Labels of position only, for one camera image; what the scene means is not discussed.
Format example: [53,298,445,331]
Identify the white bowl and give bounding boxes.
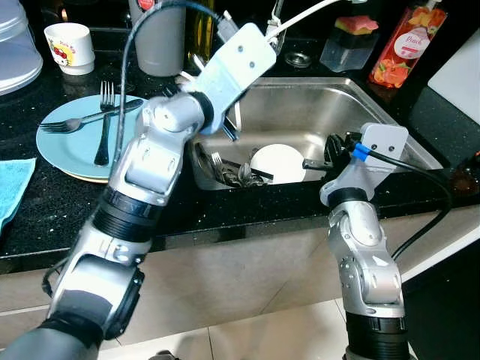
[249,144,307,185]

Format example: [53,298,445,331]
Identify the red peach soap bottle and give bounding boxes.
[368,4,449,89]

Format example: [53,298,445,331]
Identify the white cutting board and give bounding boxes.
[427,28,480,125]

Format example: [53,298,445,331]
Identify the black chopstick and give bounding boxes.
[225,159,275,181]

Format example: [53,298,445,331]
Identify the stainless steel sink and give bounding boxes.
[184,76,443,192]

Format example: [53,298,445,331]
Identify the grey drawer front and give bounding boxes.
[0,266,57,316]

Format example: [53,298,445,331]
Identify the pink yellow sponge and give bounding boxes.
[334,15,380,36]

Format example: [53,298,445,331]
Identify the blue cable tape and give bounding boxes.
[351,142,370,162]

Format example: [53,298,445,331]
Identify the dark side cabinet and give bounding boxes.
[401,238,480,360]

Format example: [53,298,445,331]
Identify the clear plastic sponge box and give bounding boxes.
[320,28,380,74]

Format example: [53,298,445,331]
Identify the white printed cup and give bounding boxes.
[43,22,96,76]

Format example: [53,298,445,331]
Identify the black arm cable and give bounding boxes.
[364,150,455,260]
[116,0,241,181]

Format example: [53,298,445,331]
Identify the round steel sink hole cap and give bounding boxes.
[285,52,312,68]

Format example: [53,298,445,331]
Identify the silver spoon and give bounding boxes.
[225,166,256,188]

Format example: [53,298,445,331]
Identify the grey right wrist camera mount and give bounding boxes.
[322,123,410,207]

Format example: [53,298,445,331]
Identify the yellow plate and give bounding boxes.
[45,161,125,183]

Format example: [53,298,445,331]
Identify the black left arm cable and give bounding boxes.
[116,0,241,181]

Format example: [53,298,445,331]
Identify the light blue plate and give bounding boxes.
[36,94,151,179]

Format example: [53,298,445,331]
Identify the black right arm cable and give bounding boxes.
[364,150,455,260]

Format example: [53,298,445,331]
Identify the light blue towel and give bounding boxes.
[0,157,37,230]

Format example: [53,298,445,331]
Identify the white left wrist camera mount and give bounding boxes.
[184,22,278,136]

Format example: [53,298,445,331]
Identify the grey tumbler with red logo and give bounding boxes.
[127,0,187,77]

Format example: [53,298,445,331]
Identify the yellow oil bottle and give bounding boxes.
[186,0,217,72]

